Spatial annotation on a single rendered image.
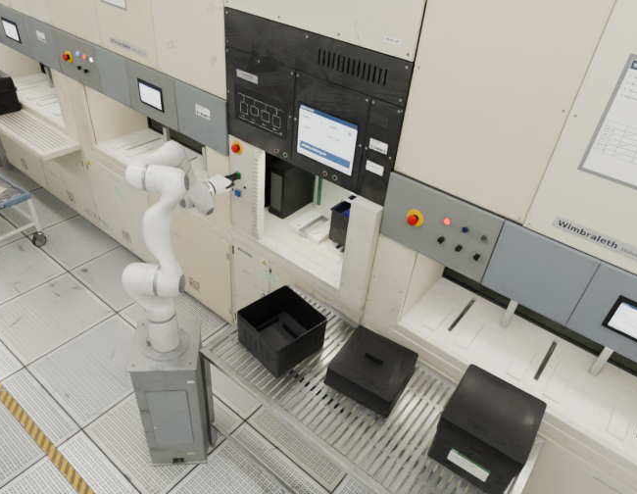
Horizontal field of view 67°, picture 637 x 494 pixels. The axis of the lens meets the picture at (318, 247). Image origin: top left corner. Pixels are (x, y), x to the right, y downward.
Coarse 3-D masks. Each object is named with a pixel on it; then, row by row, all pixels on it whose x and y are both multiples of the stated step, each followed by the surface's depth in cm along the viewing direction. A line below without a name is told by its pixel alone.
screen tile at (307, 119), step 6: (306, 114) 191; (306, 120) 193; (312, 120) 191; (318, 120) 189; (318, 126) 190; (324, 126) 188; (306, 132) 196; (312, 132) 194; (318, 132) 192; (324, 132) 190; (306, 138) 197; (312, 138) 195; (318, 138) 193; (318, 144) 194
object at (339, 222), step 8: (352, 192) 230; (344, 200) 240; (336, 208) 237; (344, 208) 244; (336, 216) 235; (344, 216) 232; (336, 224) 238; (344, 224) 234; (336, 232) 240; (344, 232) 237; (336, 240) 243; (344, 240) 239; (336, 248) 245
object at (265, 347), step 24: (288, 288) 216; (240, 312) 203; (264, 312) 216; (288, 312) 225; (312, 312) 209; (240, 336) 208; (264, 336) 213; (288, 336) 214; (312, 336) 200; (264, 360) 199; (288, 360) 196
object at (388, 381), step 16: (352, 336) 205; (368, 336) 206; (352, 352) 198; (368, 352) 195; (384, 352) 200; (400, 352) 201; (336, 368) 191; (352, 368) 192; (368, 368) 193; (384, 368) 193; (400, 368) 194; (336, 384) 194; (352, 384) 188; (368, 384) 186; (384, 384) 187; (400, 384) 188; (368, 400) 187; (384, 400) 182; (384, 416) 187
